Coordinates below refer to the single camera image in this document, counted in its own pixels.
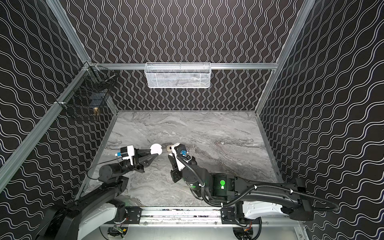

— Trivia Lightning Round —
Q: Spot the white round charging case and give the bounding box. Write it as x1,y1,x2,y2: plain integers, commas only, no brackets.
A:
150,144,163,155

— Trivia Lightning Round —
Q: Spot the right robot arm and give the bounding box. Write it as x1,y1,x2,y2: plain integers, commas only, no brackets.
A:
168,154,340,222

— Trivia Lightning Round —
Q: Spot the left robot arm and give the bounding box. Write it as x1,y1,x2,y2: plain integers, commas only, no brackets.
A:
33,144,163,240

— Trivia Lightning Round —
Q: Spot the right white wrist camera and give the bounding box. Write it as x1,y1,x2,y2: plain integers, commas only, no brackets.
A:
171,143,192,171

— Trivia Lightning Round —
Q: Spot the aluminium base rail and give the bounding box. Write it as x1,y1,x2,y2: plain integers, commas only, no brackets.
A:
59,205,304,228

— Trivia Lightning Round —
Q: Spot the black wire basket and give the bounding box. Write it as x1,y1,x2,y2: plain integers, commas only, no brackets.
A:
58,63,117,122

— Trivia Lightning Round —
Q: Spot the white wire mesh basket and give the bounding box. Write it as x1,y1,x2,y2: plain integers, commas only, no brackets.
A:
144,62,212,89

